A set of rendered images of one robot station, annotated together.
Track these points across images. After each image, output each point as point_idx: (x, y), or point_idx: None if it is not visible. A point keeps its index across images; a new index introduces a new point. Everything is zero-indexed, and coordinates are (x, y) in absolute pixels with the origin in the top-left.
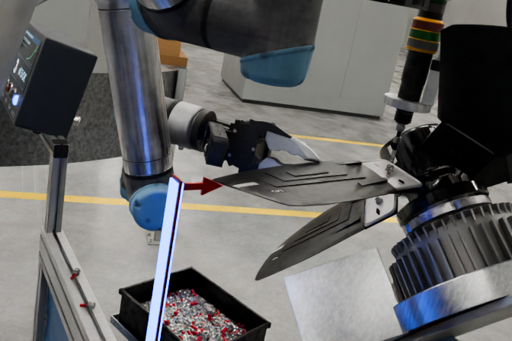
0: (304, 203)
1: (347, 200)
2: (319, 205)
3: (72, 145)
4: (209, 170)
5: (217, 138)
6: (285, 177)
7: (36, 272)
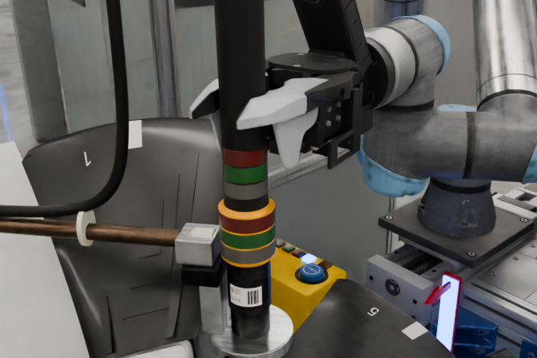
0: (336, 288)
1: (300, 327)
2: (324, 296)
3: None
4: None
5: (499, 350)
6: (383, 350)
7: None
